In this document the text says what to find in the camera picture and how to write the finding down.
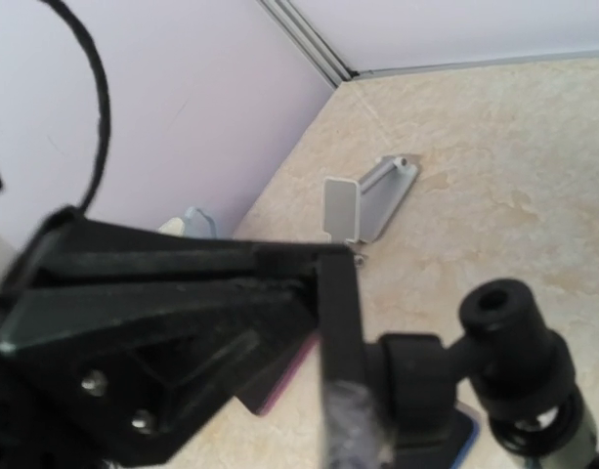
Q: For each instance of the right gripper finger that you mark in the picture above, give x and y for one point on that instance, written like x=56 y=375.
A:
x=119 y=345

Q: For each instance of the black phone red case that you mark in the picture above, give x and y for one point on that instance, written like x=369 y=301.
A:
x=261 y=394

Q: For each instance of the silver folding phone stand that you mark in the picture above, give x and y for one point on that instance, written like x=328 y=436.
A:
x=357 y=212

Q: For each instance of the blue phone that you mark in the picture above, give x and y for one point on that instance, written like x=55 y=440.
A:
x=451 y=454

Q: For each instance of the black tall phone stand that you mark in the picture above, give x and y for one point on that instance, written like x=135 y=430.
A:
x=398 y=395

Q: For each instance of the light blue mug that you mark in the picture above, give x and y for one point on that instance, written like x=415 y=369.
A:
x=194 y=223

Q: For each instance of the left aluminium frame post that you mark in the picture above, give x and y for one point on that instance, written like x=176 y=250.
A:
x=310 y=43

